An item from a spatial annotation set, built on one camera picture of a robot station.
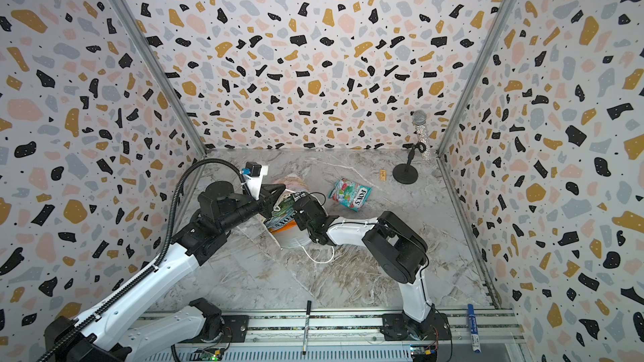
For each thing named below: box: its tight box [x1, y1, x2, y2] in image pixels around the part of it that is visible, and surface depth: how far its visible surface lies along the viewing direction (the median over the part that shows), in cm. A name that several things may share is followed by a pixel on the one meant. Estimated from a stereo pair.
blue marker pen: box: [467, 303, 482, 353], surface depth 75 cm
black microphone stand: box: [392, 141, 427, 185], surface depth 115 cm
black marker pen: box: [301, 299, 312, 356], surface depth 76 cm
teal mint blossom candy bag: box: [327, 177, 374, 213], surface depth 105 cm
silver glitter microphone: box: [411, 109, 432, 161], surface depth 92 cm
